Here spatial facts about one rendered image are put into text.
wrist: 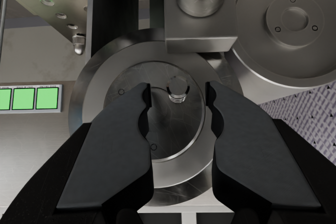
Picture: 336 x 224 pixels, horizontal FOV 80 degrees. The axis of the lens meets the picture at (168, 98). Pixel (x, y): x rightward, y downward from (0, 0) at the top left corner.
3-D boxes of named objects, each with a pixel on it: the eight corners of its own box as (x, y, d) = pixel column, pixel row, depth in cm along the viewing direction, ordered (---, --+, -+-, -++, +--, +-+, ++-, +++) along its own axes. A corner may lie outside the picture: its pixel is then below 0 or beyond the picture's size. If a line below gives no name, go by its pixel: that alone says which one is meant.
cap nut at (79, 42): (83, 34, 50) (83, 52, 50) (89, 41, 54) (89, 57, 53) (69, 35, 51) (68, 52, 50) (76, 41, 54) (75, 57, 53)
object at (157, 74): (84, 92, 15) (169, 41, 15) (94, 96, 17) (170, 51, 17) (134, 183, 14) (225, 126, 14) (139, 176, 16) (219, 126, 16)
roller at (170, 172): (226, 38, 16) (233, 189, 15) (195, 93, 42) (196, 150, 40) (85, 41, 17) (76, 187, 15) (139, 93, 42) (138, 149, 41)
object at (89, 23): (97, -112, 21) (90, 61, 18) (138, 14, 44) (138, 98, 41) (92, -112, 21) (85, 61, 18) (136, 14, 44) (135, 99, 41)
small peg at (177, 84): (194, 88, 12) (176, 102, 12) (191, 95, 15) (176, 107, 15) (180, 70, 12) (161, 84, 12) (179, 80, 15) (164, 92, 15)
